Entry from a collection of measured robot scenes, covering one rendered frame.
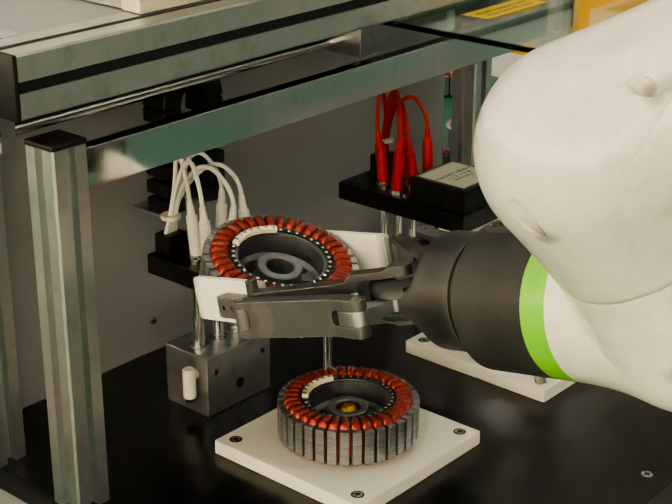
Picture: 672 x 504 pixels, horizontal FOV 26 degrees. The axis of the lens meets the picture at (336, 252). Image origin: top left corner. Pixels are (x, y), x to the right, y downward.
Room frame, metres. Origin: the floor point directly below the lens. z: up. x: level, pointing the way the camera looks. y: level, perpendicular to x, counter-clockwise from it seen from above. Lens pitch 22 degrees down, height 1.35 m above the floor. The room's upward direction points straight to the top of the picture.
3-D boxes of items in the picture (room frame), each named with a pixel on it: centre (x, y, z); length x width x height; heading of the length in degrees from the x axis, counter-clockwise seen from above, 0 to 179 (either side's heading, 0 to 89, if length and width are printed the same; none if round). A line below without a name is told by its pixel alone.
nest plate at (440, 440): (1.02, -0.01, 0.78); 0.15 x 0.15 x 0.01; 49
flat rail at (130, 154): (1.17, -0.01, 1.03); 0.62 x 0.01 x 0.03; 139
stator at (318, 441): (1.02, -0.01, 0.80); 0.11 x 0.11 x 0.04
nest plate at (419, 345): (1.20, -0.17, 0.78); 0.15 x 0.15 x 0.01; 49
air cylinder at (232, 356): (1.11, 0.10, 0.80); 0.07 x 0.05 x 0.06; 139
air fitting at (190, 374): (1.07, 0.12, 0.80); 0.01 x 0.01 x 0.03; 49
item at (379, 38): (1.30, -0.02, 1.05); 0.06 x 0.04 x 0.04; 139
